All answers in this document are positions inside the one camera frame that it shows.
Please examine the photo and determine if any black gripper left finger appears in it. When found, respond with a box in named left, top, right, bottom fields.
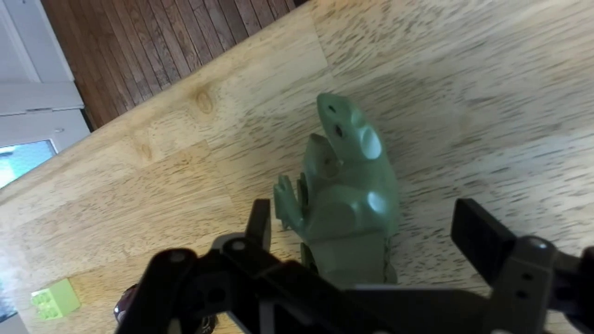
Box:
left=246, top=199, right=272, bottom=249

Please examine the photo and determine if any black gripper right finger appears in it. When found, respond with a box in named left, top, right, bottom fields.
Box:
left=452, top=199, right=517, bottom=284

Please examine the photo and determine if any green dinosaur toy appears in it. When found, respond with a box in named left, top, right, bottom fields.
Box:
left=274, top=93, right=402, bottom=290

